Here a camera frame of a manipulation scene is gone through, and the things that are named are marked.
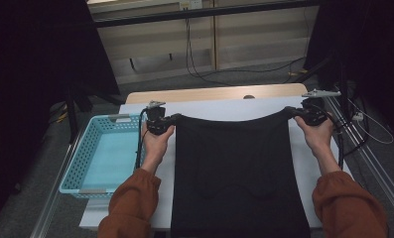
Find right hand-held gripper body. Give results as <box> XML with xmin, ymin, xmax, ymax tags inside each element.
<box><xmin>300</xmin><ymin>88</ymin><xmax>342</xmax><ymax>127</ymax></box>

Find hand-held gripper black cable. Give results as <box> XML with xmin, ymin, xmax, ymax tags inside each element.
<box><xmin>134</xmin><ymin>108</ymin><xmax>150</xmax><ymax>171</ymax></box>
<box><xmin>323</xmin><ymin>110</ymin><xmax>346</xmax><ymax>171</ymax></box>

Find light blue plastic basket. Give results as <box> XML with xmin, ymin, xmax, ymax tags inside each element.
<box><xmin>59</xmin><ymin>113</ymin><xmax>151</xmax><ymax>200</ymax></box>

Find person's left hand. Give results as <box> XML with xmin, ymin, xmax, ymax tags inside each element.
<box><xmin>141</xmin><ymin>122</ymin><xmax>176</xmax><ymax>175</ymax></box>

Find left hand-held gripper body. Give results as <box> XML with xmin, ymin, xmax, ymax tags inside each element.
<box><xmin>145</xmin><ymin>100</ymin><xmax>173</xmax><ymax>136</ymax></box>

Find white wall socket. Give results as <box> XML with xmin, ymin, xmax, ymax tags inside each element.
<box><xmin>179</xmin><ymin>0</ymin><xmax>203</xmax><ymax>11</ymax></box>

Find black hanging cable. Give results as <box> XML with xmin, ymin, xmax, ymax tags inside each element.
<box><xmin>184</xmin><ymin>18</ymin><xmax>308</xmax><ymax>87</ymax></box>

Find black curtain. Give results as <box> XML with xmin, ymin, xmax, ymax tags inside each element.
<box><xmin>0</xmin><ymin>0</ymin><xmax>121</xmax><ymax>229</ymax></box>
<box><xmin>305</xmin><ymin>0</ymin><xmax>394</xmax><ymax>140</ymax></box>

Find right hand-held gripper black cable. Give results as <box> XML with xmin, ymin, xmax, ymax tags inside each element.
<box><xmin>323</xmin><ymin>110</ymin><xmax>346</xmax><ymax>171</ymax></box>

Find black stand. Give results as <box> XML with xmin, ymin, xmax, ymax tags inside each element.
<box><xmin>64</xmin><ymin>83</ymin><xmax>126</xmax><ymax>145</ymax></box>
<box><xmin>288</xmin><ymin>54</ymin><xmax>351</xmax><ymax>117</ymax></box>

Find white cable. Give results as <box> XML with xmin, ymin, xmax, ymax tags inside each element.
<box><xmin>346</xmin><ymin>97</ymin><xmax>394</xmax><ymax>146</ymax></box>

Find black sleeveless vest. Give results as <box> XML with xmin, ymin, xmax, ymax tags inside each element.
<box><xmin>170</xmin><ymin>107</ymin><xmax>312</xmax><ymax>238</ymax></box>

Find black floor cables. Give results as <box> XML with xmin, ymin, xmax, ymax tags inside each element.
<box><xmin>328</xmin><ymin>95</ymin><xmax>371</xmax><ymax>157</ymax></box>

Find beige cabinet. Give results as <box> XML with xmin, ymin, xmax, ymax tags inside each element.
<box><xmin>86</xmin><ymin>0</ymin><xmax>320</xmax><ymax>85</ymax></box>

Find white table cover board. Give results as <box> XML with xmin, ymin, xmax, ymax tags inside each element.
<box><xmin>78</xmin><ymin>94</ymin><xmax>378</xmax><ymax>231</ymax></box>

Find black metal bar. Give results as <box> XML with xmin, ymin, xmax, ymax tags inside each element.
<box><xmin>93</xmin><ymin>0</ymin><xmax>320</xmax><ymax>29</ymax></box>

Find person's right hand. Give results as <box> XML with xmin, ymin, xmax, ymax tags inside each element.
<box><xmin>294</xmin><ymin>115</ymin><xmax>341</xmax><ymax>177</ymax></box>

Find left hand-held gripper black cable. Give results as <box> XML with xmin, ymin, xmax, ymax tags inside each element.
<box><xmin>134</xmin><ymin>108</ymin><xmax>150</xmax><ymax>171</ymax></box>

